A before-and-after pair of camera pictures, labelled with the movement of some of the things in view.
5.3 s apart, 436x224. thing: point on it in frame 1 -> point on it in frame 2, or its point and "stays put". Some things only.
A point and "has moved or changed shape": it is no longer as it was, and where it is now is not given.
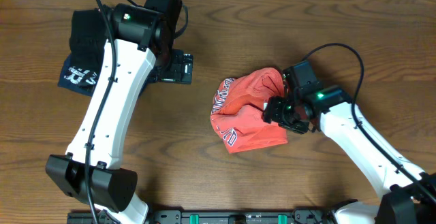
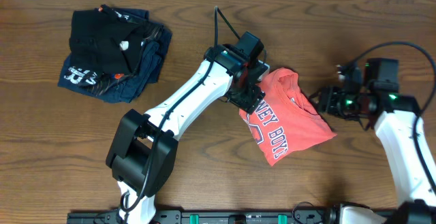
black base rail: [208, 216] stays put
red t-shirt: [237, 110] has moved or changed shape
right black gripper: [273, 112] -> [328, 99]
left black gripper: [178, 68] -> [248, 99]
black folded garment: [88, 35] stays put
